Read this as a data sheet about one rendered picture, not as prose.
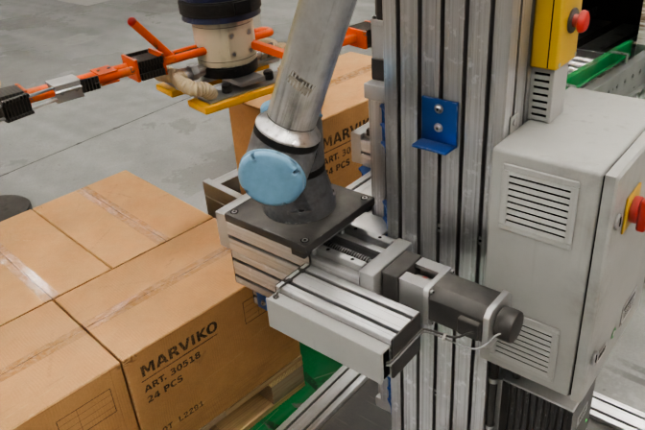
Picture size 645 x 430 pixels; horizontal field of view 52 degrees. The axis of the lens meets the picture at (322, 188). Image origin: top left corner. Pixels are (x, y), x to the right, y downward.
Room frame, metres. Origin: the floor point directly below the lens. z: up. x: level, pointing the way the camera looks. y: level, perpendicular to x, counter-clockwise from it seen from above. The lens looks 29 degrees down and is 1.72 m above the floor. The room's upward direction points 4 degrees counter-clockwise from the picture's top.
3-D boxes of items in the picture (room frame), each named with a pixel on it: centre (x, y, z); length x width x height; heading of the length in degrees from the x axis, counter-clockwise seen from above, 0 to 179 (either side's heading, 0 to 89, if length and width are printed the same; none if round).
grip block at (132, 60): (1.70, 0.44, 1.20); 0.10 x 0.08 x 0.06; 37
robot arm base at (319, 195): (1.18, 0.05, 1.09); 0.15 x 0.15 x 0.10
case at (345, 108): (2.15, -0.06, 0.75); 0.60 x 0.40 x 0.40; 132
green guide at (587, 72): (2.76, -1.11, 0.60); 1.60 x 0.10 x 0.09; 133
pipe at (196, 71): (1.85, 0.24, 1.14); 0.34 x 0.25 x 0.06; 127
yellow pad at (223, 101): (1.77, 0.19, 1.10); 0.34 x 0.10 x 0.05; 127
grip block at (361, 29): (1.82, -0.15, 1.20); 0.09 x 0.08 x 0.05; 37
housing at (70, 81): (1.57, 0.61, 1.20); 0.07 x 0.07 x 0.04; 37
